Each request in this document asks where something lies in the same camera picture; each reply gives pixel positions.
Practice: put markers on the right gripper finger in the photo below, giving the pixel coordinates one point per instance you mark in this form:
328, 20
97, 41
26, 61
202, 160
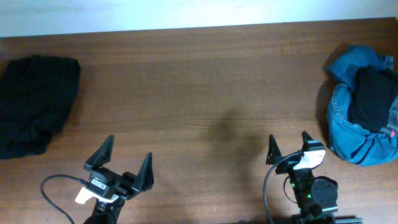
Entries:
274, 155
310, 144

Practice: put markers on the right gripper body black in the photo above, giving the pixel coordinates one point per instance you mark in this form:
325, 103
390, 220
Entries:
305, 175

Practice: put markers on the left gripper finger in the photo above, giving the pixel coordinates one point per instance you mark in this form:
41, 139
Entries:
145, 179
101, 156

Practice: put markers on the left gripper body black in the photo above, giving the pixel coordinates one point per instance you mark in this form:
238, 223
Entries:
126, 183

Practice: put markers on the black pants with red waistband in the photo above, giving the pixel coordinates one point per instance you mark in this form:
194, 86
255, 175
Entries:
374, 105

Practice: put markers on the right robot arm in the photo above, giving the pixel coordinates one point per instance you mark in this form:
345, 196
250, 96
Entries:
315, 196

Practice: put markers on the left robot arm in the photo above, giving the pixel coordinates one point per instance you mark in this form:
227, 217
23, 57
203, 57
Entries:
106, 212

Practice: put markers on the blue denim jeans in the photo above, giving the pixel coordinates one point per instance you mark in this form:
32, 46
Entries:
351, 141

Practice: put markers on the folded black cloth pile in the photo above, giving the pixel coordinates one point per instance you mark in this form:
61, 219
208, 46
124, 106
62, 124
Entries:
37, 96

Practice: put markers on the black metal base rail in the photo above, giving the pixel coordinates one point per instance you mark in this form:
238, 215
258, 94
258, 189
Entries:
348, 220

